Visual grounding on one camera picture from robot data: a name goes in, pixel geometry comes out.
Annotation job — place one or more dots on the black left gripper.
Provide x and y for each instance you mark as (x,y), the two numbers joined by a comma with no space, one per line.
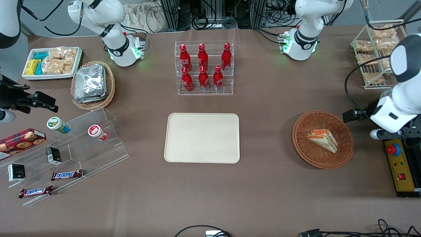
(369,110)

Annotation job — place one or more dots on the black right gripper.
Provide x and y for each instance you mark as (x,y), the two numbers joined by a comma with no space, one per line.
(10,95)

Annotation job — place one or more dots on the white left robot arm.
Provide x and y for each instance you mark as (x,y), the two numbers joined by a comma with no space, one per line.
(306,19)

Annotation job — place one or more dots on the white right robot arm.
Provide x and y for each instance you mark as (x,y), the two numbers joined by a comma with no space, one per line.
(98,13)

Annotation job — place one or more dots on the white rectangular snack tray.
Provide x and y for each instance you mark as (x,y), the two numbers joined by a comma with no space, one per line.
(26,76)

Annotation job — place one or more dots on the triangular sandwich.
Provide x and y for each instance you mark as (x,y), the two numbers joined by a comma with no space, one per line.
(324,140)

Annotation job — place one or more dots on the round brown wicker basket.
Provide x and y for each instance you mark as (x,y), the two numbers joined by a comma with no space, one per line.
(302,148)

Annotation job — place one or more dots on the oval light wicker basket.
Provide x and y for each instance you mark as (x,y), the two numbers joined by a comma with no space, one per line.
(110,85)

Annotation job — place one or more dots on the beige plastic serving tray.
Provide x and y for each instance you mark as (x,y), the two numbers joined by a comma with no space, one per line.
(202,138)

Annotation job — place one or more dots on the green lid yogurt cup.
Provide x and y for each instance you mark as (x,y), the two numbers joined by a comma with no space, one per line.
(55,124)

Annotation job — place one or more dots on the teal snack packet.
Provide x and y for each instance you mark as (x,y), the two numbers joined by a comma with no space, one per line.
(41,55)
(39,69)

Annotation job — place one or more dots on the clear rice cracker packet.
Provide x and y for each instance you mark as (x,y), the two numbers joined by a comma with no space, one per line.
(56,52)
(70,54)
(373,78)
(366,58)
(68,67)
(386,45)
(386,63)
(52,66)
(383,33)
(363,46)

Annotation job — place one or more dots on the yellow snack packet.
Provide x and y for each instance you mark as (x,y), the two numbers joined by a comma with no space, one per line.
(32,66)

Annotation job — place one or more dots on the silver foil packet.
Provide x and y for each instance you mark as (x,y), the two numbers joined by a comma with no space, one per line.
(89,100)
(88,80)

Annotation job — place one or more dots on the red tartan cookie box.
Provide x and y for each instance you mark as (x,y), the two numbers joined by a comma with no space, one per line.
(19,141)

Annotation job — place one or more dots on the red emergency stop button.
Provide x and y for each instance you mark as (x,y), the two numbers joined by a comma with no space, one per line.
(393,149)

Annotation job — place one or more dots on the small black carton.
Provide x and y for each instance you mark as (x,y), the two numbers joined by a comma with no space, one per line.
(53,155)
(16,172)

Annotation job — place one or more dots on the red lid yogurt cup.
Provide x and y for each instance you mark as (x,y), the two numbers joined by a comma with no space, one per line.
(95,131)

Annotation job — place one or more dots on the clear acrylic step shelf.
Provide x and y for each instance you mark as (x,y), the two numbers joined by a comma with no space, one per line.
(85,154)

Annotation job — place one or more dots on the yellow black control box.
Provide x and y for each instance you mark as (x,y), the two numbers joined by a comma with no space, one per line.
(403,168)

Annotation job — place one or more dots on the brown Snickers bar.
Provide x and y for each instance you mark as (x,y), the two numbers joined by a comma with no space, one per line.
(67,175)
(35,191)

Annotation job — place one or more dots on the cream cloth bag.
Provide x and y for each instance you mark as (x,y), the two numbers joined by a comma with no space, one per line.
(138,16)

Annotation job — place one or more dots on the red cola bottle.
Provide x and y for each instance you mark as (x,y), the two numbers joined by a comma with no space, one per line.
(204,80)
(203,57)
(226,57)
(218,79)
(185,59)

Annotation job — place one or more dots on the clear acrylic bottle rack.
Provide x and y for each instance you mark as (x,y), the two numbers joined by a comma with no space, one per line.
(210,92)

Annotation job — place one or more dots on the red soda cans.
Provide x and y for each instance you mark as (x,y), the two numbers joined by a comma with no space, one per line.
(187,82)

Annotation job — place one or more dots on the small grey device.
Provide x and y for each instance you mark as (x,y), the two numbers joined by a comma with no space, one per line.
(213,233)

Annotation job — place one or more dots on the aluminium profile frame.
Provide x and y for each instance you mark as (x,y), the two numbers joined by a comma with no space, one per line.
(171,13)

